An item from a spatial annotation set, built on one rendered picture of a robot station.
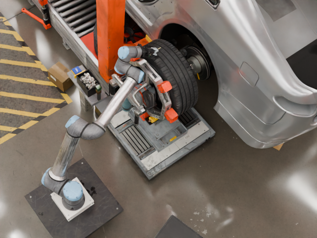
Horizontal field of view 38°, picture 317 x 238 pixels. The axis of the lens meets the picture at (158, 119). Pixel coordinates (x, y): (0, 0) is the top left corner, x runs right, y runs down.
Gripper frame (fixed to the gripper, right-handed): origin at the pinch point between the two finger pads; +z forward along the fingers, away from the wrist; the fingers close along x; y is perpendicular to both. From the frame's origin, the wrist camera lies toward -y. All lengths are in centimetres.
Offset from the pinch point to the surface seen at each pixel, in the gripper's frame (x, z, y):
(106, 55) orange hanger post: -24.6, -16.2, -37.1
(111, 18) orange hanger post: 16.0, -34.6, -22.2
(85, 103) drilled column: -95, 1, -70
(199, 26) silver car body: 31.1, 13.1, 22.5
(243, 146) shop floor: -89, 120, 42
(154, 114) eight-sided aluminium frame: -56, 12, 12
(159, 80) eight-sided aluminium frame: -16.5, -5.4, 18.9
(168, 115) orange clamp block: -43, 5, 32
